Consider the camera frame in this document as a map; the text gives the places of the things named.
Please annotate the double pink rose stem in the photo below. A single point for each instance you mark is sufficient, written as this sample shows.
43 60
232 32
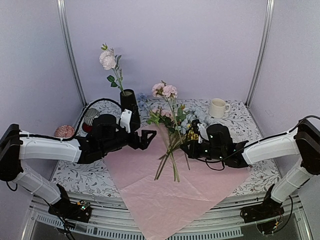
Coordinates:
172 118

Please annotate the floral patterned table mat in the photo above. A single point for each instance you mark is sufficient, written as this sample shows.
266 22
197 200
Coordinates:
94 179

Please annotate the left aluminium frame post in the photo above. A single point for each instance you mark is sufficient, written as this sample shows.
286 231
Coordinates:
62 14

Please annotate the aluminium front rail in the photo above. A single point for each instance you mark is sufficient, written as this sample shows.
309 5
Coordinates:
111 220

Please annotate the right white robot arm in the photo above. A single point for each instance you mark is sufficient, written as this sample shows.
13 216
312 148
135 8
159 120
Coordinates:
215 145

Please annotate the cream ceramic mug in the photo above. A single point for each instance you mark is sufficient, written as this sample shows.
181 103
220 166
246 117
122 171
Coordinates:
218 108

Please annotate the pale pink rose stem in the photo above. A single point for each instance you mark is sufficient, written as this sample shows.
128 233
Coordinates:
111 62

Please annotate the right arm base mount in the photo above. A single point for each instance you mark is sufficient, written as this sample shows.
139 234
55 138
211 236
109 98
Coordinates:
271 215

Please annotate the red round saucer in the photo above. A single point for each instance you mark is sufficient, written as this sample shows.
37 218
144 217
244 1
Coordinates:
86 128

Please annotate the pink carnation flower stem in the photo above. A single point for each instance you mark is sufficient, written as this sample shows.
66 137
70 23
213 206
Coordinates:
165 130

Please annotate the right aluminium frame post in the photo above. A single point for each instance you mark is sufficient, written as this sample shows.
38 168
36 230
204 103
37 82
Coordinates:
262 50

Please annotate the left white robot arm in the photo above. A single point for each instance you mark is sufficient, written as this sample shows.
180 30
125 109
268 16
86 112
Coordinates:
107 135

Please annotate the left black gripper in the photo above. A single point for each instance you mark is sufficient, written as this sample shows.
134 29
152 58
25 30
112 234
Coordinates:
143 144

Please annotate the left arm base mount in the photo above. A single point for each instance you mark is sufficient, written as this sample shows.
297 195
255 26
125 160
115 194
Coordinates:
71 211

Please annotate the tall black vase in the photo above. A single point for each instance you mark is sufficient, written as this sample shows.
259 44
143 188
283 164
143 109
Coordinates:
128 102

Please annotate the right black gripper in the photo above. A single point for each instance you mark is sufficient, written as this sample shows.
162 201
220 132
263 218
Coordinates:
192 153

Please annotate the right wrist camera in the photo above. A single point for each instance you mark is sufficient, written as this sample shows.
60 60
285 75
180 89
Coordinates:
199 129

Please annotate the yellow small flower sprig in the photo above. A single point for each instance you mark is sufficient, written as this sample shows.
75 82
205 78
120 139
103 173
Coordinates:
191 135

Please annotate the aluminium frame post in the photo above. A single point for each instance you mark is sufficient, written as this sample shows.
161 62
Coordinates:
62 14
262 50

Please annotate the pink tissue wrapping paper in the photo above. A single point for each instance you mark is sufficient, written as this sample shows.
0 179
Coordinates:
160 208

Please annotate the blue hydrangea flower stem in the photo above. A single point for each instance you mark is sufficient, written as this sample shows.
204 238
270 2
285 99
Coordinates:
143 103

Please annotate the striped black white cup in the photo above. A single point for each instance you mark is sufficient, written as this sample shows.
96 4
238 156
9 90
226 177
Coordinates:
90 115

